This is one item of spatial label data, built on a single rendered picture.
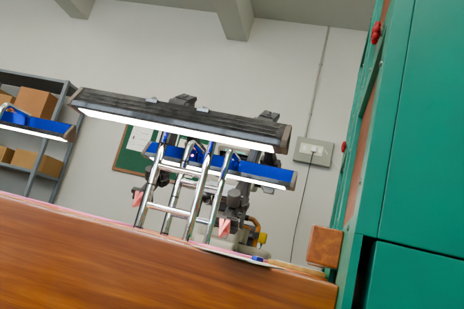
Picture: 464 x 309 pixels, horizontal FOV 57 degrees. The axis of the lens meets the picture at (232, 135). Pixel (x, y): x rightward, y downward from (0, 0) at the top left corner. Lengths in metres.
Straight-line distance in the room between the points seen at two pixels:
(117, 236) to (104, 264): 0.05
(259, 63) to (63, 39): 2.18
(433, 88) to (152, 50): 3.99
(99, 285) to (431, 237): 0.53
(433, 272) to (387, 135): 0.19
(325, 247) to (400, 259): 0.24
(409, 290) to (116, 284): 0.46
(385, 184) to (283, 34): 3.72
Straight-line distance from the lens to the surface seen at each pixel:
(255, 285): 0.73
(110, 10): 4.99
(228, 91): 4.11
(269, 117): 1.99
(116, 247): 0.79
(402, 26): 0.74
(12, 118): 2.12
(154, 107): 1.18
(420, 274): 0.64
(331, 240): 0.84
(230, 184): 2.39
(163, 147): 1.32
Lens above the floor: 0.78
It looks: 14 degrees up
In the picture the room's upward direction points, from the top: 15 degrees clockwise
